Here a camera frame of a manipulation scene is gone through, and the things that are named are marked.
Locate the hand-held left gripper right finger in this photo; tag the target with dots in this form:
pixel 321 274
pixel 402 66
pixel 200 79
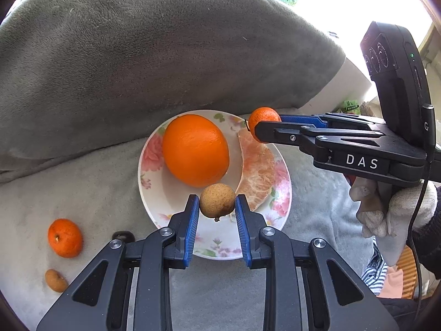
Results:
pixel 244 238

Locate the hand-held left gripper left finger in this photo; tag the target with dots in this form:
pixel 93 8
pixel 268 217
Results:
pixel 191 238

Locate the pink cloth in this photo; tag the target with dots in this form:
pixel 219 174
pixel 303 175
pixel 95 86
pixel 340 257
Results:
pixel 392 282

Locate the peeled pomelo segment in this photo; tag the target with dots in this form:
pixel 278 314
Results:
pixel 256 176

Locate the green snack packet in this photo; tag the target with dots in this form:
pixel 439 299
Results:
pixel 351 106

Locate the dark clothing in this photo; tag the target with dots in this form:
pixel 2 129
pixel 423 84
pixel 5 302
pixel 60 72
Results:
pixel 406 313

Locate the brown longan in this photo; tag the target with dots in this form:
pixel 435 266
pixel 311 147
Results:
pixel 55 280
pixel 217 205

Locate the large orange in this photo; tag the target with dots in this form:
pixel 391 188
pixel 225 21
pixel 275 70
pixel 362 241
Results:
pixel 195 150

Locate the rolled dark grey blanket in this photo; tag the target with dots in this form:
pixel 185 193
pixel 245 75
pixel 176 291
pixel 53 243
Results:
pixel 137 58

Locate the light grey fleece blanket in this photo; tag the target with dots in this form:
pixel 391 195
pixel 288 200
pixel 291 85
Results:
pixel 103 196

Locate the striped blue white clothing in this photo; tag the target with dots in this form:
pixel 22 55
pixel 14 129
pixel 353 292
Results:
pixel 375 272

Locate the white lace cloth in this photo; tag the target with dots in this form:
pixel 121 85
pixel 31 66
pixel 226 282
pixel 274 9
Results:
pixel 368 108

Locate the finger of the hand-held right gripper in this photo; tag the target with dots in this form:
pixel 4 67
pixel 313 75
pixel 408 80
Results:
pixel 303 119
pixel 282 136

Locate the white floral plate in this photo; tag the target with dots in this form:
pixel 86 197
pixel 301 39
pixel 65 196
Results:
pixel 162 200

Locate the person's right hand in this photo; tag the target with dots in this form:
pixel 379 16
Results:
pixel 399 210

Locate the small tangerine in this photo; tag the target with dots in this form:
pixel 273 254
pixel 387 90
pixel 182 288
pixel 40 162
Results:
pixel 65 238
pixel 263 115

